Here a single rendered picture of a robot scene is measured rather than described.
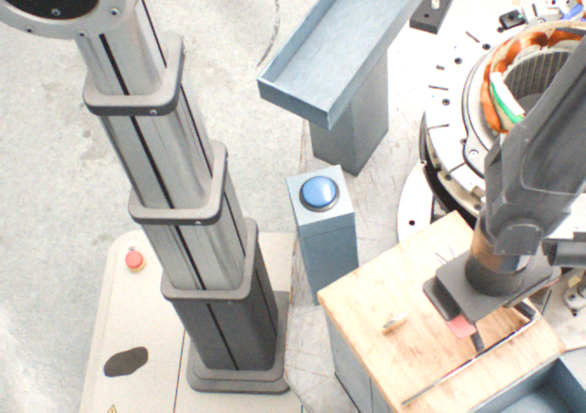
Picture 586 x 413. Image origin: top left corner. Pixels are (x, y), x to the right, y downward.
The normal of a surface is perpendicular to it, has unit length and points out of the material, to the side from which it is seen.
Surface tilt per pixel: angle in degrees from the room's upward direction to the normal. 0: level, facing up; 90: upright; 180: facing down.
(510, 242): 90
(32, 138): 0
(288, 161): 0
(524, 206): 89
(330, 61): 0
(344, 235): 90
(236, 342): 90
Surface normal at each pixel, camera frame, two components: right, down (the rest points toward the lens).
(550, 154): -0.11, 0.84
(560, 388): -0.85, 0.49
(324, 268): 0.22, 0.84
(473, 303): -0.05, -0.49
